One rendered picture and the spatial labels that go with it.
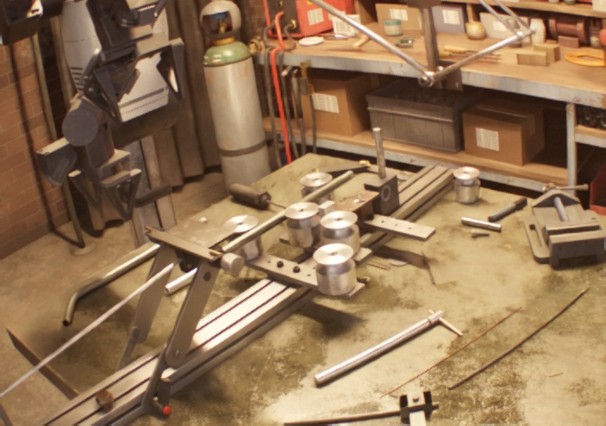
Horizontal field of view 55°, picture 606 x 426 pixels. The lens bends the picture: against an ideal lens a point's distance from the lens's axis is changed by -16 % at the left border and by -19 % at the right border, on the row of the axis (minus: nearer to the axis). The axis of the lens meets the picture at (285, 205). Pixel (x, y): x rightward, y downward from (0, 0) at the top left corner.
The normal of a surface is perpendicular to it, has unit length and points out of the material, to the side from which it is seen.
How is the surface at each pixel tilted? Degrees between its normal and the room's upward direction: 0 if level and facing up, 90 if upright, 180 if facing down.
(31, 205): 90
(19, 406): 0
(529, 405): 0
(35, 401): 0
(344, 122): 90
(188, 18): 90
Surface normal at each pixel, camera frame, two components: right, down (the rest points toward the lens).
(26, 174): 0.73, 0.18
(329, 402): -0.15, -0.90
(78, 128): 0.15, 0.40
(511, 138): -0.71, 0.40
